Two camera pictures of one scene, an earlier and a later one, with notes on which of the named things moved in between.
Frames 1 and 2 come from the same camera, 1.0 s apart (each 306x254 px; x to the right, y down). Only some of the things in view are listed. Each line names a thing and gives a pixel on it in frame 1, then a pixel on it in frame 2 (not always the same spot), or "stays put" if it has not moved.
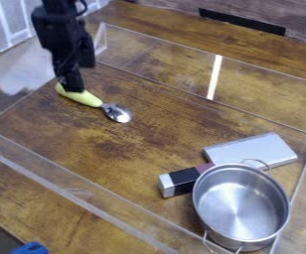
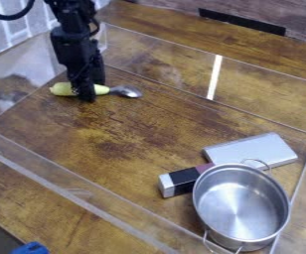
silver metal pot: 241,204 stays put
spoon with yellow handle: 114,111 → 130,91
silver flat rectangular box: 261,151 stays put
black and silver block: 178,182 stays put
